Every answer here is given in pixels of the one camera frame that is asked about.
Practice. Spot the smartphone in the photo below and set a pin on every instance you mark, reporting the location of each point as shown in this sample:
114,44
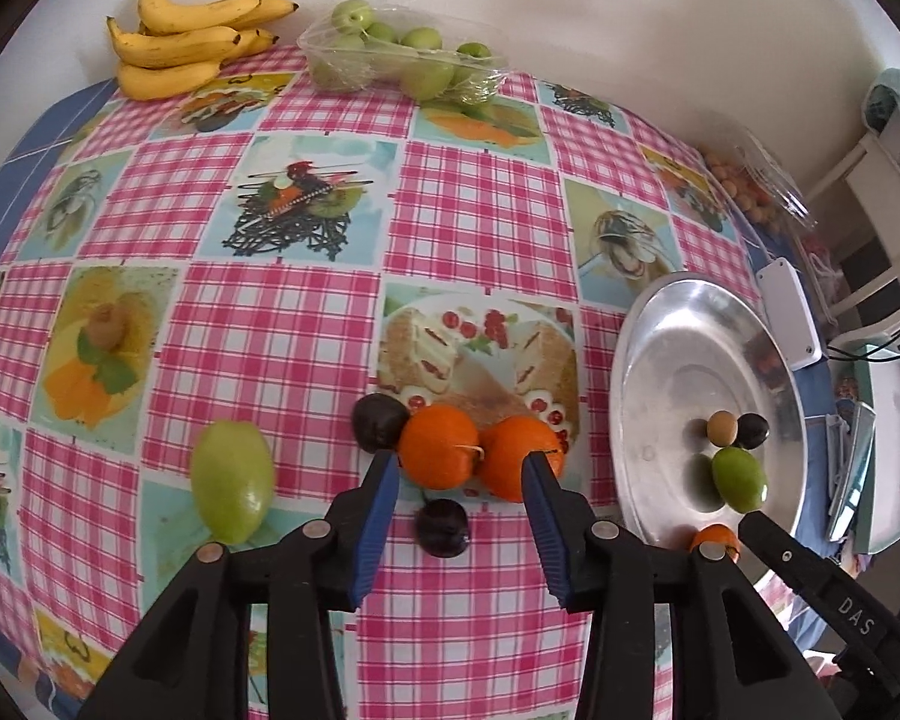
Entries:
859,457

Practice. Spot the white plastic box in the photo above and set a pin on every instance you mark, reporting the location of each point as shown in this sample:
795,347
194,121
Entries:
787,307

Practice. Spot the pile of brown longans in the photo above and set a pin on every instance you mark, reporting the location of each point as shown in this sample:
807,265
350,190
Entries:
746,191

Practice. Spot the small brown longan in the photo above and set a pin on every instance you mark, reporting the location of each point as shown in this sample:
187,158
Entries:
721,428

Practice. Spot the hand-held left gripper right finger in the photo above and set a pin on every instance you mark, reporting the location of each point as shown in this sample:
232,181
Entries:
547,525

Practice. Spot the elongated green jujube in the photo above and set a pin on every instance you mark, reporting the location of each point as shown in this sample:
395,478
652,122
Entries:
231,476

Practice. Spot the clear plastic clamshell box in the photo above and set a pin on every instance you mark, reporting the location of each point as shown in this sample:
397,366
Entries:
791,199

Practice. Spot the teal cloth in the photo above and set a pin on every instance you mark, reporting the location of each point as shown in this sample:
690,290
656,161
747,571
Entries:
889,97

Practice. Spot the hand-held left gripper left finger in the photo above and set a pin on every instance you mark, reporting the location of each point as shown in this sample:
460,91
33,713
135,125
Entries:
375,525

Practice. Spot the yellow banana bunch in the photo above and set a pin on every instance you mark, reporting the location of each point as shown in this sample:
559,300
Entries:
172,45

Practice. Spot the orange tangerine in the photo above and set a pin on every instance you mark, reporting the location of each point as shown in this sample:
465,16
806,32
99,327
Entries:
435,446
712,535
506,454

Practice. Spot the round green jujube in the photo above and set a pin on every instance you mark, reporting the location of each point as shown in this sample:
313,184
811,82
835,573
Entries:
739,478

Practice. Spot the bag of green fruits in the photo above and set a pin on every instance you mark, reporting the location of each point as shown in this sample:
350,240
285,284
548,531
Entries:
316,43

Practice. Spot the green and white box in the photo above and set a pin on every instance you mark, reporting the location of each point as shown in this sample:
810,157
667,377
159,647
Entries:
892,427

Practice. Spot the grey phone stand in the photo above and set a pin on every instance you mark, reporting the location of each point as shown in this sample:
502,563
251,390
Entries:
834,427

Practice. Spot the white chair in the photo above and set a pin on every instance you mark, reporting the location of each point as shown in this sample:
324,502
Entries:
862,165

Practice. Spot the pile of small green jujubes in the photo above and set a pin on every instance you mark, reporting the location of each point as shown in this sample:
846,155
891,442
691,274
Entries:
427,75

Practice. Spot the white mesh bag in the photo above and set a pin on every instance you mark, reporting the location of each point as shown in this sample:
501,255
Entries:
817,266

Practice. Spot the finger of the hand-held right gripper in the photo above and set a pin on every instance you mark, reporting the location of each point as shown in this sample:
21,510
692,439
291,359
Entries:
780,549

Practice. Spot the pink plaid printed tablecloth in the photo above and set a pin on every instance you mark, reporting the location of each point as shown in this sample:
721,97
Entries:
270,315

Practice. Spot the dark purple plum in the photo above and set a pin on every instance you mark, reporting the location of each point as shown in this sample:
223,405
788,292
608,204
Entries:
442,529
377,421
754,431

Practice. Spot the round metal plate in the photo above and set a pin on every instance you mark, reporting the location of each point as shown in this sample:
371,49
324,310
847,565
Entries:
682,360

